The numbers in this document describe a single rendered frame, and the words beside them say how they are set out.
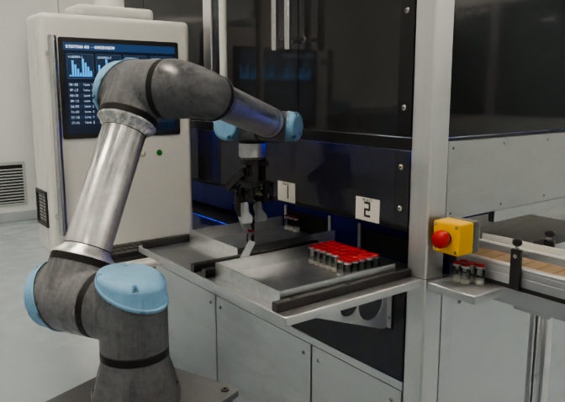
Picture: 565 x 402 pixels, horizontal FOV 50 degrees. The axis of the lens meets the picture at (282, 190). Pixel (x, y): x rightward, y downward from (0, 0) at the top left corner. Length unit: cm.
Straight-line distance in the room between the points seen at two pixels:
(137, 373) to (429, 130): 81
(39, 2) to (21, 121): 121
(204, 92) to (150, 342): 46
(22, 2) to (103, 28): 469
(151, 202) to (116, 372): 113
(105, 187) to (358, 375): 90
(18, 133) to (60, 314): 559
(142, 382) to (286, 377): 99
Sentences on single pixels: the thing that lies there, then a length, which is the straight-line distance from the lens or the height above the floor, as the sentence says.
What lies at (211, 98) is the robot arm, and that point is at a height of 130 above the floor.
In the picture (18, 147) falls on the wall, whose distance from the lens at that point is 665.
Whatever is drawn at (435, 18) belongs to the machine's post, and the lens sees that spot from 141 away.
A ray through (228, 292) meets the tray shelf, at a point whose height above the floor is 87.
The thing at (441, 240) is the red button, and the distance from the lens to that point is 137.
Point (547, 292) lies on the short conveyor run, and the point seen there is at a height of 90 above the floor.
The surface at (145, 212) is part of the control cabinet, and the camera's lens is 212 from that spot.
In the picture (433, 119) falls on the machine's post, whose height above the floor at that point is 125.
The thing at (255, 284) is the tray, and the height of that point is 91.
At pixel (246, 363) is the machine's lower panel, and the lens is 218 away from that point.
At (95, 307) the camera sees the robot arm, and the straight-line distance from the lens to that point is 105.
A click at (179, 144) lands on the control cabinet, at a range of 214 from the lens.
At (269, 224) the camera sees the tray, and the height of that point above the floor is 89.
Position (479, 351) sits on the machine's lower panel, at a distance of 173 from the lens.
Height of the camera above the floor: 132
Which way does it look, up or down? 9 degrees down
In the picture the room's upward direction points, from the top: straight up
